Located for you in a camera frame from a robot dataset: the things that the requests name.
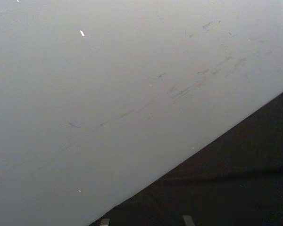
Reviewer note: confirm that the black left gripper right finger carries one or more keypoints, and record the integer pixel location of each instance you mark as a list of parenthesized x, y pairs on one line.
[(188, 220)]

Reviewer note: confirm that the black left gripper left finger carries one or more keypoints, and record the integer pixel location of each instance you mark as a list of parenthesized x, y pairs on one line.
[(105, 223)]

